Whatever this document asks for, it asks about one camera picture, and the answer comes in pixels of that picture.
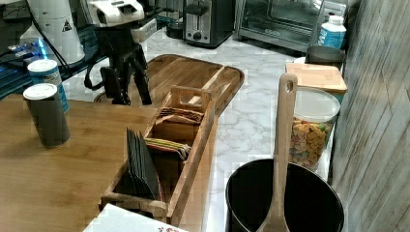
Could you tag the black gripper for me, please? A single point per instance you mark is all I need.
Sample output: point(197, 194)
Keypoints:
point(126, 57)

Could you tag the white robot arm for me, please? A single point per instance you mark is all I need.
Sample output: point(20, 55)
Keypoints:
point(113, 21)

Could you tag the stash tea bags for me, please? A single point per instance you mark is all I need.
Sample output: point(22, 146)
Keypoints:
point(179, 115)

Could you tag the wooden serving tray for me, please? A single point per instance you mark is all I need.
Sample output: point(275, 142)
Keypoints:
point(169, 70)

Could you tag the black electric kettle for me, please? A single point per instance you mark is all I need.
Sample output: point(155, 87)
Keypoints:
point(175, 25)

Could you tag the wooden tea bag organizer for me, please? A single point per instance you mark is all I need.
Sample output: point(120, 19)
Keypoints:
point(162, 162)

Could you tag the blue spice shaker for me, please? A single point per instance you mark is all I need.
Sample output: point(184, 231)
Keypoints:
point(47, 71)

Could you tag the grey spice shaker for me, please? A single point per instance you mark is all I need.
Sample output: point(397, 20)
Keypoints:
point(47, 113)

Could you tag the black tea packets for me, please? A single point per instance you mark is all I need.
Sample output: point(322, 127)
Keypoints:
point(141, 167)

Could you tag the yellow green tea bags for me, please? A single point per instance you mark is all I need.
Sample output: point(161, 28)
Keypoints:
point(182, 150)

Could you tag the black two-slot toaster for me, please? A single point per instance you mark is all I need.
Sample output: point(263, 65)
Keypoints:
point(208, 23)

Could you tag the silver toaster oven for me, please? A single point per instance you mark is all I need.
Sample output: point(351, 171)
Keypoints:
point(293, 24)

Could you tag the clear cereal container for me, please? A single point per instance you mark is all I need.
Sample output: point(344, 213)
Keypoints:
point(314, 115)

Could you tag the bamboo lid container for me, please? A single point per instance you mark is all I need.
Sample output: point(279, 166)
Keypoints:
point(325, 78)

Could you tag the white blue-label bottle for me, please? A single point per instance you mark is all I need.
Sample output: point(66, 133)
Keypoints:
point(332, 32)

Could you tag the wooden spoon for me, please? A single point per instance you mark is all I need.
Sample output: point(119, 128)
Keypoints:
point(287, 88)

